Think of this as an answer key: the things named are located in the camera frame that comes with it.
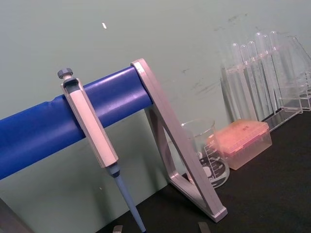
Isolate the clear glass test tube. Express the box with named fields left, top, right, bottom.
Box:
left=269, top=30, right=286, bottom=110
left=261, top=34, right=278, bottom=115
left=240, top=44, right=258, bottom=120
left=247, top=40, right=266, bottom=120
left=254, top=32, right=273, bottom=117
left=230, top=42, right=249, bottom=120

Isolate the black table cloth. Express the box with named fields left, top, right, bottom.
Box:
left=97, top=106, right=311, bottom=233

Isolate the white and blue pipette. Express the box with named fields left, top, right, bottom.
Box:
left=57, top=67, right=147, bottom=233

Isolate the small clear acrylic holder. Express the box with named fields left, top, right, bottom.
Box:
left=274, top=70, right=311, bottom=115

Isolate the clear acrylic test tube rack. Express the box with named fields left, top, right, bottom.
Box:
left=219, top=43, right=305, bottom=133

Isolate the clear glass beaker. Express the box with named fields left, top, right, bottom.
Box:
left=180, top=119, right=230, bottom=190

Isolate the pipette stand with blue bar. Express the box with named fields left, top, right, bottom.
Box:
left=0, top=58, right=229, bottom=222

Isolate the pink pipette tip box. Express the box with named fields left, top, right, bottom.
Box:
left=214, top=119, right=273, bottom=171

